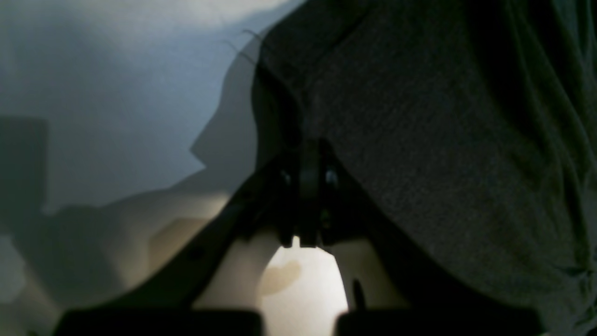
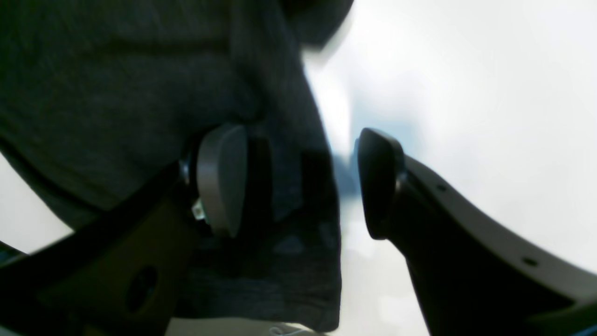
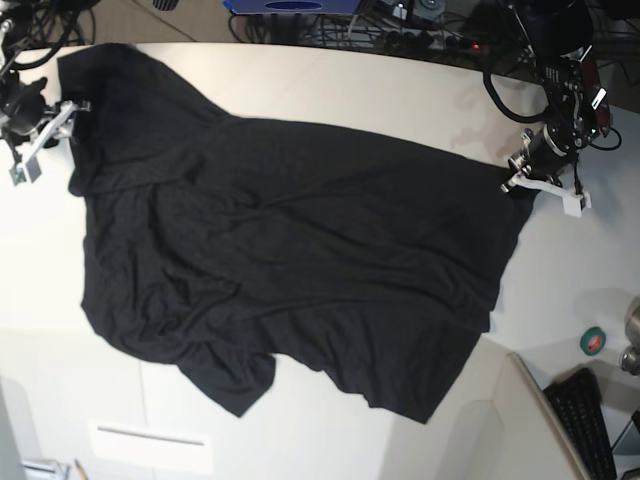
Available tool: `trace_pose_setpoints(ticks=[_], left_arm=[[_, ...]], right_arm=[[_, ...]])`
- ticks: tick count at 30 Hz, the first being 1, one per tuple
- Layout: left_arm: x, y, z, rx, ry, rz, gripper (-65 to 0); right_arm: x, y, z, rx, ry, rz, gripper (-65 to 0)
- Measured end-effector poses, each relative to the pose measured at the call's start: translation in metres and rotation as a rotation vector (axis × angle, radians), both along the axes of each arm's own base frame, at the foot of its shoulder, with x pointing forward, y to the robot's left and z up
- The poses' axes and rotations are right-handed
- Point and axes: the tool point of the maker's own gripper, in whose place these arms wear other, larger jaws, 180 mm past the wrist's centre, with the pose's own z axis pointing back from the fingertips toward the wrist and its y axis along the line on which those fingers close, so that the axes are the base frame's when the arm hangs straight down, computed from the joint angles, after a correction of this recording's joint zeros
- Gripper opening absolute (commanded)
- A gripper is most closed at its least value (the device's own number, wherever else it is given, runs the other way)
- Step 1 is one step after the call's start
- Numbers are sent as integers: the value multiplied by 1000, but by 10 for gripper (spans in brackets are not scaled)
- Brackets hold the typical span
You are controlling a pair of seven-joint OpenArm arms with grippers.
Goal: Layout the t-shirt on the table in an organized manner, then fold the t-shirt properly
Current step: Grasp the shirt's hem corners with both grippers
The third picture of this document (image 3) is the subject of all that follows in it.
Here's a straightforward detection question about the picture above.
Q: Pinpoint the metal cylinder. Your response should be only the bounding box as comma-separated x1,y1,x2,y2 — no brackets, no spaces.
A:
619,307,640,377

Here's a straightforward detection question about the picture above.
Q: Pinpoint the blue box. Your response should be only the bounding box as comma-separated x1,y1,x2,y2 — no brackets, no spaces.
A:
223,0,361,15

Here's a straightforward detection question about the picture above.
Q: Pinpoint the black power strip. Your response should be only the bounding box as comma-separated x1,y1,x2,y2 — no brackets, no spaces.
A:
374,29,488,54

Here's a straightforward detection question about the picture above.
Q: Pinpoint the black keyboard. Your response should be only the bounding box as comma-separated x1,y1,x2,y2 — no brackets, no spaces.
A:
544,367,617,480

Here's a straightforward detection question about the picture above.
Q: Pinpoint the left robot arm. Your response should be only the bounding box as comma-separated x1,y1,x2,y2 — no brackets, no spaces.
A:
483,1,622,193

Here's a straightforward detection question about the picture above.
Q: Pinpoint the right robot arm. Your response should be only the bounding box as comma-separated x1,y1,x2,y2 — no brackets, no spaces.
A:
1,1,97,149

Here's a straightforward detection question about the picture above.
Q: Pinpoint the black t-shirt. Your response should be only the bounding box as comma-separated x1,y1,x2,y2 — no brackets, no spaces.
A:
58,44,535,423

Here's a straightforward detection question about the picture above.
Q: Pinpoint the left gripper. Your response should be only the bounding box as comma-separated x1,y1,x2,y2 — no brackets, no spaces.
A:
507,124,578,188

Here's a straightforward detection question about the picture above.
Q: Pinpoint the green tape roll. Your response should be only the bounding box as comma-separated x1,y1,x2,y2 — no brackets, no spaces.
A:
579,326,607,357

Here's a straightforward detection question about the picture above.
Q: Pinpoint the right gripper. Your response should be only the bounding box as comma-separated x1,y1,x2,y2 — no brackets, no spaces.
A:
1,74,62,150

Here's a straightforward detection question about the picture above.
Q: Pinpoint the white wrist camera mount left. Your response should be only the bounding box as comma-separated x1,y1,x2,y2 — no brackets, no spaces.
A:
501,172,592,218

